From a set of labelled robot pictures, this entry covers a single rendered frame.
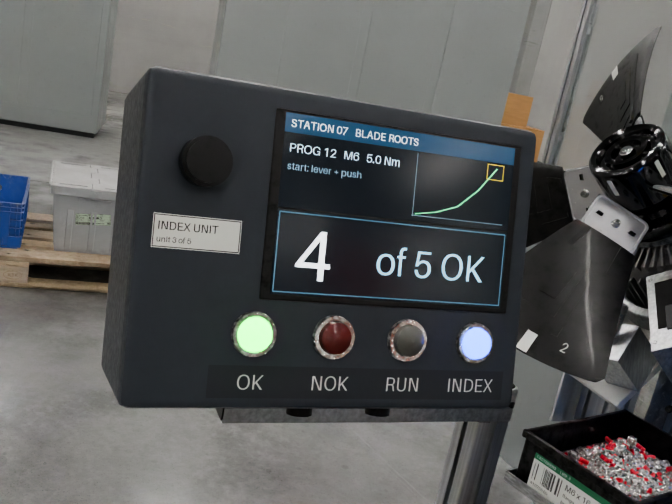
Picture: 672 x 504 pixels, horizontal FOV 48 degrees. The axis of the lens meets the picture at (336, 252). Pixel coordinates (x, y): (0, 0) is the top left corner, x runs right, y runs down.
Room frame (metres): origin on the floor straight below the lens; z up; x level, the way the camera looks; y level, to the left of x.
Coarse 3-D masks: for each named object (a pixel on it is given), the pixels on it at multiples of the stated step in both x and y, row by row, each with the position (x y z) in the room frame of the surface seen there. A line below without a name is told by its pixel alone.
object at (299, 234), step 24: (288, 216) 0.43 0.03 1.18; (312, 216) 0.43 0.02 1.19; (336, 216) 0.44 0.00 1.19; (288, 240) 0.42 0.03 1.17; (312, 240) 0.43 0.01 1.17; (336, 240) 0.44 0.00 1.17; (288, 264) 0.42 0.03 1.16; (312, 264) 0.43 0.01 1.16; (336, 264) 0.43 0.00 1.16; (288, 288) 0.42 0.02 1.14; (312, 288) 0.43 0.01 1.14; (336, 288) 0.43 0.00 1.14
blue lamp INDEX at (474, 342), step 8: (464, 328) 0.46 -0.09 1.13; (472, 328) 0.46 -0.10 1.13; (480, 328) 0.47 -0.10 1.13; (464, 336) 0.46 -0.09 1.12; (472, 336) 0.46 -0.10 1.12; (480, 336) 0.46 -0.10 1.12; (488, 336) 0.46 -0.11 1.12; (456, 344) 0.46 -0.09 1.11; (464, 344) 0.46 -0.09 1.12; (472, 344) 0.46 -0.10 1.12; (480, 344) 0.46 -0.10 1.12; (488, 344) 0.46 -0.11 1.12; (464, 352) 0.46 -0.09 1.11; (472, 352) 0.46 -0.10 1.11; (480, 352) 0.46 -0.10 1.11; (488, 352) 0.47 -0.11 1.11; (464, 360) 0.46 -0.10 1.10; (472, 360) 0.46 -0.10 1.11; (480, 360) 0.46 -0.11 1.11
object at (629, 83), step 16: (656, 32) 1.41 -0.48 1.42; (640, 48) 1.43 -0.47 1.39; (624, 64) 1.46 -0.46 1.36; (640, 64) 1.38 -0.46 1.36; (608, 80) 1.49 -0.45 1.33; (624, 80) 1.41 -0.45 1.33; (640, 80) 1.34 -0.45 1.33; (608, 96) 1.46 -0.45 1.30; (624, 96) 1.37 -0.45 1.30; (640, 96) 1.30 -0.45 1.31; (592, 112) 1.50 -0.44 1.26; (608, 112) 1.43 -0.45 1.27; (624, 112) 1.34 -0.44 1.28; (640, 112) 1.28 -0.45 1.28; (592, 128) 1.48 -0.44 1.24; (608, 128) 1.41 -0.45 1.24
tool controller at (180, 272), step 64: (128, 128) 0.46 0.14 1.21; (192, 128) 0.42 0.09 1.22; (256, 128) 0.43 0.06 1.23; (320, 128) 0.45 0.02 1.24; (384, 128) 0.46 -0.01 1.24; (448, 128) 0.48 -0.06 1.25; (512, 128) 0.51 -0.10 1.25; (128, 192) 0.43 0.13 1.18; (192, 192) 0.41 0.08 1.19; (256, 192) 0.42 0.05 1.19; (320, 192) 0.44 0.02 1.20; (384, 192) 0.46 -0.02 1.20; (448, 192) 0.48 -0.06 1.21; (512, 192) 0.50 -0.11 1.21; (128, 256) 0.40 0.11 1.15; (192, 256) 0.40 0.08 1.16; (256, 256) 0.42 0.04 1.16; (384, 256) 0.45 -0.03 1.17; (448, 256) 0.47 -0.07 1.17; (512, 256) 0.49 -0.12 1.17; (128, 320) 0.38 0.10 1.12; (192, 320) 0.39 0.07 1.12; (384, 320) 0.44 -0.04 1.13; (448, 320) 0.46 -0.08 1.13; (512, 320) 0.48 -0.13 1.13; (128, 384) 0.37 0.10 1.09; (192, 384) 0.39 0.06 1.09; (256, 384) 0.40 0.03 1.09; (320, 384) 0.42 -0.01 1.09; (384, 384) 0.43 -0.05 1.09; (448, 384) 0.45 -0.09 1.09; (512, 384) 0.47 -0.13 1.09
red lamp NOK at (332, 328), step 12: (324, 324) 0.42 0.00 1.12; (336, 324) 0.42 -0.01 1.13; (348, 324) 0.43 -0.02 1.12; (312, 336) 0.42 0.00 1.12; (324, 336) 0.42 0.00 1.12; (336, 336) 0.42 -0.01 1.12; (348, 336) 0.42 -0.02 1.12; (324, 348) 0.42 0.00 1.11; (336, 348) 0.42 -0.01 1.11; (348, 348) 0.43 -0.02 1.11
